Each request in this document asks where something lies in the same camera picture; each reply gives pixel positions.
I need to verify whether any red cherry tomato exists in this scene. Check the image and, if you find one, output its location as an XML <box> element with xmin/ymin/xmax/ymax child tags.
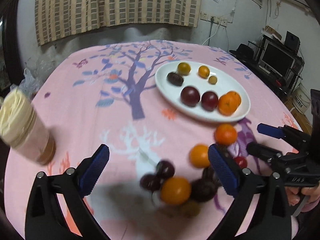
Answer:
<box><xmin>234</xmin><ymin>156</ymin><xmax>247</xmax><ymax>168</ymax></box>

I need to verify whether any dark wrinkled fruit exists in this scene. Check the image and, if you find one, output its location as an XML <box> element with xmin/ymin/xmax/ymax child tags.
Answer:
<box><xmin>190</xmin><ymin>166</ymin><xmax>221</xmax><ymax>203</ymax></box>

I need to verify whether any large orange tangerine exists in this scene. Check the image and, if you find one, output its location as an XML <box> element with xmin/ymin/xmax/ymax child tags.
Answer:
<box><xmin>217</xmin><ymin>94</ymin><xmax>239</xmax><ymax>116</ymax></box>

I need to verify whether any small orange tomato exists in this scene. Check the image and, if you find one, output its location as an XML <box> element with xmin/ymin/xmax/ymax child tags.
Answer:
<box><xmin>189</xmin><ymin>144</ymin><xmax>210</xmax><ymax>168</ymax></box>

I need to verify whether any dark red plum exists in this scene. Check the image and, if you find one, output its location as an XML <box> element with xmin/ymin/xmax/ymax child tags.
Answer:
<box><xmin>180</xmin><ymin>86</ymin><xmax>200</xmax><ymax>107</ymax></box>
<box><xmin>201</xmin><ymin>91</ymin><xmax>219</xmax><ymax>112</ymax></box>

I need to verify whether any yellow-orange tomato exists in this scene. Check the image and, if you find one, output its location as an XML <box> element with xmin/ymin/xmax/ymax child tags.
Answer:
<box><xmin>160</xmin><ymin>176</ymin><xmax>191</xmax><ymax>206</ymax></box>

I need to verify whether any dark purple small fruit two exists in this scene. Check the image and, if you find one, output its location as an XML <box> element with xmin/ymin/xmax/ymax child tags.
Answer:
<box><xmin>139</xmin><ymin>173</ymin><xmax>161</xmax><ymax>192</ymax></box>

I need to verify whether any small yellow-green round fruit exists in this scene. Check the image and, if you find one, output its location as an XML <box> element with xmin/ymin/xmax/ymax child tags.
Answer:
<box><xmin>208</xmin><ymin>75</ymin><xmax>217</xmax><ymax>85</ymax></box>

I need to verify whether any dark purple small fruit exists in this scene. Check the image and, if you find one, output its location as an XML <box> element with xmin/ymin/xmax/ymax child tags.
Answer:
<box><xmin>156</xmin><ymin>160</ymin><xmax>175</xmax><ymax>180</ymax></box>

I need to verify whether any small orange kumquat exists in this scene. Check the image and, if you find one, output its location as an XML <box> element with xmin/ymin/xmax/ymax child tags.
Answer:
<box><xmin>198</xmin><ymin>66</ymin><xmax>210</xmax><ymax>79</ymax></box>

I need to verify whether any dark purple passion fruit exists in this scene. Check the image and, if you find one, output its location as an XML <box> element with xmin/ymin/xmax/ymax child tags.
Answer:
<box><xmin>167</xmin><ymin>72</ymin><xmax>184</xmax><ymax>87</ymax></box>

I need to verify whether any yellow-green tomato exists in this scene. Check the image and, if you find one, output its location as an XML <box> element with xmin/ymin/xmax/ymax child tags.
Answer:
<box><xmin>177</xmin><ymin>62</ymin><xmax>191</xmax><ymax>76</ymax></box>

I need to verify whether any person's right hand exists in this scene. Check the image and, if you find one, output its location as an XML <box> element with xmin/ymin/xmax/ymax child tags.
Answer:
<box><xmin>285</xmin><ymin>186</ymin><xmax>320</xmax><ymax>213</ymax></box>

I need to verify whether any computer monitor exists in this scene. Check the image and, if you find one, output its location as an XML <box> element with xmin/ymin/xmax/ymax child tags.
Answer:
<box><xmin>259</xmin><ymin>40</ymin><xmax>304</xmax><ymax>80</ymax></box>

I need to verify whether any plastic jar with cream lid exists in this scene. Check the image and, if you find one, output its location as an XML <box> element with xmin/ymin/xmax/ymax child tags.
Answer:
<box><xmin>1</xmin><ymin>88</ymin><xmax>55</xmax><ymax>165</ymax></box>

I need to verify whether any white oval plate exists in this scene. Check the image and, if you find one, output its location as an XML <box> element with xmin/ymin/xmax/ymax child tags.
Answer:
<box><xmin>155</xmin><ymin>61</ymin><xmax>251</xmax><ymax>122</ymax></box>

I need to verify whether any black hat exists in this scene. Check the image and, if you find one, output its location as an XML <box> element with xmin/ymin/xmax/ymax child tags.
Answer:
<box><xmin>229</xmin><ymin>43</ymin><xmax>254</xmax><ymax>63</ymax></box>

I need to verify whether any pink printed tablecloth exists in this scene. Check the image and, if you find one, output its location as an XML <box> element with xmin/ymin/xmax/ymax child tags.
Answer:
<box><xmin>4</xmin><ymin>41</ymin><xmax>298</xmax><ymax>239</ymax></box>

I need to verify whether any white plastic bag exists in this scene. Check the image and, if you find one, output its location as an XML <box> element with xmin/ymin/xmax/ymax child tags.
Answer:
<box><xmin>10</xmin><ymin>68</ymin><xmax>42</xmax><ymax>100</ymax></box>

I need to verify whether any striped beige curtain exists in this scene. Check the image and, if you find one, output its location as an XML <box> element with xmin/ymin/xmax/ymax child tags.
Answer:
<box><xmin>35</xmin><ymin>0</ymin><xmax>201</xmax><ymax>46</ymax></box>

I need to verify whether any white power cable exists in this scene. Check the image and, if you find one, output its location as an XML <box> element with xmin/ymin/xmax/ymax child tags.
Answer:
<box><xmin>201</xmin><ymin>19</ymin><xmax>222</xmax><ymax>46</ymax></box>

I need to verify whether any wall power strip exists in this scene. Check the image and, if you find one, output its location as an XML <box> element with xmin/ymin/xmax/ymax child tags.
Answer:
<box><xmin>200</xmin><ymin>11</ymin><xmax>228</xmax><ymax>27</ymax></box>

